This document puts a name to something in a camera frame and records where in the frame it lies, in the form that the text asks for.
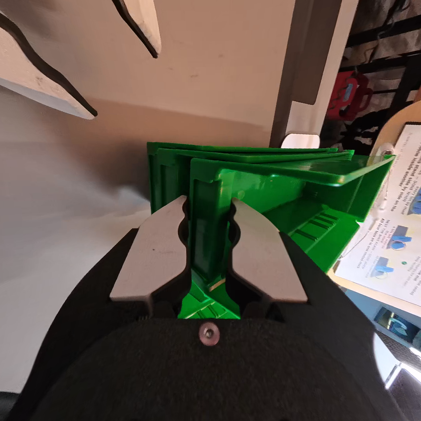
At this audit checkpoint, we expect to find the instruction sheet on board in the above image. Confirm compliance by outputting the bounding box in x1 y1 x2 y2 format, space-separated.
328 101 421 319

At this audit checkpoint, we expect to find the green plastic bin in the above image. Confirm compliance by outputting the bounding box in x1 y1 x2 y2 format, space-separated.
178 155 396 320
146 141 339 218
157 147 356 211

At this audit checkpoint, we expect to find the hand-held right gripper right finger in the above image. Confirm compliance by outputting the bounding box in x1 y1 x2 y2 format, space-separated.
226 197 309 321

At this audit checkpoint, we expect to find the printed instruction sheet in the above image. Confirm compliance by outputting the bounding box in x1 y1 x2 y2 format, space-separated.
335 122 421 307

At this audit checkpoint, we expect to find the white page holder bar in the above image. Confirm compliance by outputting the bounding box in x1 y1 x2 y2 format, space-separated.
367 141 398 165

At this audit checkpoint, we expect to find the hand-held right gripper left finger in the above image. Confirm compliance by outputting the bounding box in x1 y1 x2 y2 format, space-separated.
109 195 192 319

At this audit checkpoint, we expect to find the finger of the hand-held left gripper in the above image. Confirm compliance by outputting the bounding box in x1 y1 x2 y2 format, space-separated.
0 11 98 120
111 0 162 60

